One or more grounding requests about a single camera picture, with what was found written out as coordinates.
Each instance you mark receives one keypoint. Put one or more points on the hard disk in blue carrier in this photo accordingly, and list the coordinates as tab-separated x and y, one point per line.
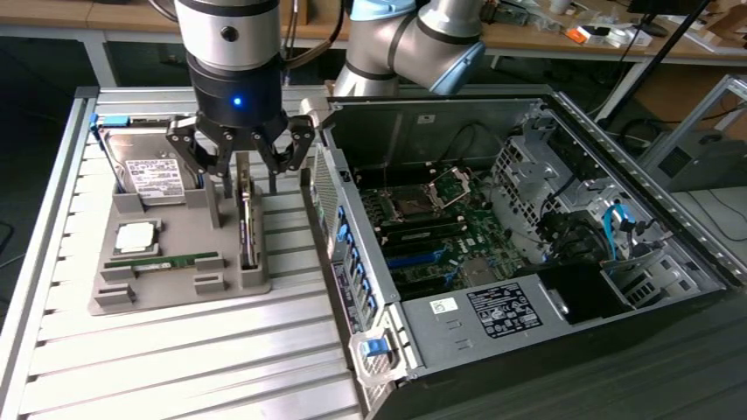
152	153

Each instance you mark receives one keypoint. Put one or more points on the silver chipset heatsink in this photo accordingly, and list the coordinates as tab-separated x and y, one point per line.
481	271

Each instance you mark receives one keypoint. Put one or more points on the silver CPU chip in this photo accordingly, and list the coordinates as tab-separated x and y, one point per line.
136	238

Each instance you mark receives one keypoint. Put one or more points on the green RAM stick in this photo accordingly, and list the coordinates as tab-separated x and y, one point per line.
169	261

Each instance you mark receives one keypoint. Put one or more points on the CPU socket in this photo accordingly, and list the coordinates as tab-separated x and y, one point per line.
411	202

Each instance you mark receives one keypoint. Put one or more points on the green graphics card black fan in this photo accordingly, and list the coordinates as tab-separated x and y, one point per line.
249	219

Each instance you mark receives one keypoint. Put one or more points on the green motherboard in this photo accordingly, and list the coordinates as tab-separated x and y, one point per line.
484	236

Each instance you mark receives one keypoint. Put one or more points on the grey plastic parts rack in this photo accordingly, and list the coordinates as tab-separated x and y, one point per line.
175	280

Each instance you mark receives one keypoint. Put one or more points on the black tripod pole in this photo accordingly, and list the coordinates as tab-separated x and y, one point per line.
652	61

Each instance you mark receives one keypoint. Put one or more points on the silver slotted disk bay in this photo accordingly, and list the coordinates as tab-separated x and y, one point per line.
641	284

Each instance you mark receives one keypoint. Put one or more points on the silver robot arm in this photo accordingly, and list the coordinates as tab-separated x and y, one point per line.
227	26

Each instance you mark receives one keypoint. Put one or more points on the brown cardboard piece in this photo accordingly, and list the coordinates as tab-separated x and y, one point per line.
729	22

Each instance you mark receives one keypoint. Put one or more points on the blue expansion slot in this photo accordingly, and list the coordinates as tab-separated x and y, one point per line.
411	260

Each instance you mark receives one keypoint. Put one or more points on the black plastic shroud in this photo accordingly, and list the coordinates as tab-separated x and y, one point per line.
583	293

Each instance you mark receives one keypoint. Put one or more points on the aluminium profile frame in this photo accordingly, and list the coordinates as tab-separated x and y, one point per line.
723	87

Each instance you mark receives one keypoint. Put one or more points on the open black PC case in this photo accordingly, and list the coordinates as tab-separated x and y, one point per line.
467	394

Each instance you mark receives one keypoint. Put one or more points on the blue case release latch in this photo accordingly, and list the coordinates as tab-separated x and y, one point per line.
372	348

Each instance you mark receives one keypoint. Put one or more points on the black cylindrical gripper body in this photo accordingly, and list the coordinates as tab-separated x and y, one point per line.
233	87

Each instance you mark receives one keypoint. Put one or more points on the black monitor stand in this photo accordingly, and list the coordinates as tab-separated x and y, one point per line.
653	26

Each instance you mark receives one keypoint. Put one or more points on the wooden desk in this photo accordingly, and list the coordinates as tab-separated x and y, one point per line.
59	15

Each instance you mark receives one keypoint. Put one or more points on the silver power supply unit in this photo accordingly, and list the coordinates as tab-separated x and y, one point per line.
443	332

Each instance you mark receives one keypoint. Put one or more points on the metal socket cover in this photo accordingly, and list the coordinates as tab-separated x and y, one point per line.
443	177

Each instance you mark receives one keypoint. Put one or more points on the white box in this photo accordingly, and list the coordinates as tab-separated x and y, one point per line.
632	39

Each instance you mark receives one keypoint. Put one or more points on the black RAM slot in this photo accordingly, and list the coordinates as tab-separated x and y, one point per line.
416	226
425	237

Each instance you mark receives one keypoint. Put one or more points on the black expansion slot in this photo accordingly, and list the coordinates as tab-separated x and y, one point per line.
408	250

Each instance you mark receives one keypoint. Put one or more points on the orange and black box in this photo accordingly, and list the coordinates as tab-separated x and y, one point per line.
583	35

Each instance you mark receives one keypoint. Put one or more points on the white cup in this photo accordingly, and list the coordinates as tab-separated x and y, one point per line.
561	4

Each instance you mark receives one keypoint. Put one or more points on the silver disk bay cage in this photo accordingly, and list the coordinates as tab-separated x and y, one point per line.
531	175

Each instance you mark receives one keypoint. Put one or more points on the grey computer tower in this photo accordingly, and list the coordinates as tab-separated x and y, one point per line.
700	162

